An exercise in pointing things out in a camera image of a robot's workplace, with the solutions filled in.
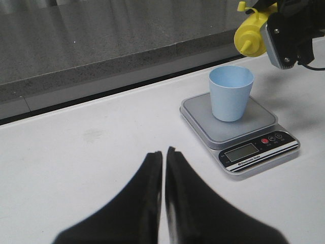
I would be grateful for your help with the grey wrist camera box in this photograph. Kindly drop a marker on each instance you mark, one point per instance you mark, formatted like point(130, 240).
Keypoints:
point(279, 45)

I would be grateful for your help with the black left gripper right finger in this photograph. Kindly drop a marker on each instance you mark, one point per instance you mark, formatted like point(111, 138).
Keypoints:
point(197, 214)

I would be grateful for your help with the grey stone counter ledge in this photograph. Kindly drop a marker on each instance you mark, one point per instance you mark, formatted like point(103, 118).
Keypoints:
point(56, 53)

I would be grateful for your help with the yellow squeeze bottle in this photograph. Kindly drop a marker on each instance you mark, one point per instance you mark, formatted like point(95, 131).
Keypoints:
point(248, 39)

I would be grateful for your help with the silver digital kitchen scale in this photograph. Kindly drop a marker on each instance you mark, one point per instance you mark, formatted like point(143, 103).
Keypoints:
point(254, 143)

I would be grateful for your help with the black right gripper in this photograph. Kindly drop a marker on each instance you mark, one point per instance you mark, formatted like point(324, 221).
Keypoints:
point(305, 19)

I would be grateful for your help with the light blue plastic cup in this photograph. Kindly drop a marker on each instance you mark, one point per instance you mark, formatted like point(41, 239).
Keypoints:
point(230, 87)

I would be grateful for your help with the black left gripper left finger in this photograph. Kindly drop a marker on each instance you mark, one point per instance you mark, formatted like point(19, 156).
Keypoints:
point(132, 216)

